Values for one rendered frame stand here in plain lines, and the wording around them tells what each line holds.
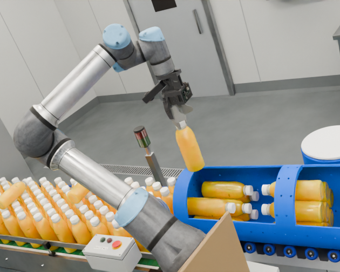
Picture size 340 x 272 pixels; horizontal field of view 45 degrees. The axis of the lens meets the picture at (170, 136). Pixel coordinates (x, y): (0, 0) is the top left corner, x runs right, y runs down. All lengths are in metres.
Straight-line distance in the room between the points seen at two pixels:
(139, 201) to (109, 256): 0.57
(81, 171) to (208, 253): 0.50
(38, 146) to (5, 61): 4.90
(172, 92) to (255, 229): 0.55
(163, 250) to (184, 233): 0.07
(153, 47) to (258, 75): 3.91
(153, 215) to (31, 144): 0.42
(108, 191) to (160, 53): 0.47
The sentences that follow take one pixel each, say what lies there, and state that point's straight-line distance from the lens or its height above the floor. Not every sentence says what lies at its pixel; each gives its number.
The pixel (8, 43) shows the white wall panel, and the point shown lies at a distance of 6.20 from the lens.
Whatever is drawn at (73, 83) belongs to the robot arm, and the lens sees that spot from 1.23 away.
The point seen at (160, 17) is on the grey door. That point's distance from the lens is 5.51.
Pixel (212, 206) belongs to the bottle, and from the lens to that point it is 1.57.
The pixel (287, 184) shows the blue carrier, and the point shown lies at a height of 1.22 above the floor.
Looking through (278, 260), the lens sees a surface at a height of 0.92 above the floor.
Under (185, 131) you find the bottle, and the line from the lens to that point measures 1.48.
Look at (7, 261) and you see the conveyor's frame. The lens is 2.57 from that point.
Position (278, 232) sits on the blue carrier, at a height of 1.09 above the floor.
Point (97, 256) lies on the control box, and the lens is 1.69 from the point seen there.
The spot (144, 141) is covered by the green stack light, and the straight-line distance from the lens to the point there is 2.12.
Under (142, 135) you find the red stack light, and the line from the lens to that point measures 2.11.
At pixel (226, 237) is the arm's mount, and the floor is 1.37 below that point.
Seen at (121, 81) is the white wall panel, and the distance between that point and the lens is 6.49.
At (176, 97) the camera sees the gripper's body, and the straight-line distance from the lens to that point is 1.40.
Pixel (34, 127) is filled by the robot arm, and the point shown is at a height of 1.72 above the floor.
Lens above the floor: 2.05
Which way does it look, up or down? 25 degrees down
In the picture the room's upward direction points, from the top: 21 degrees counter-clockwise
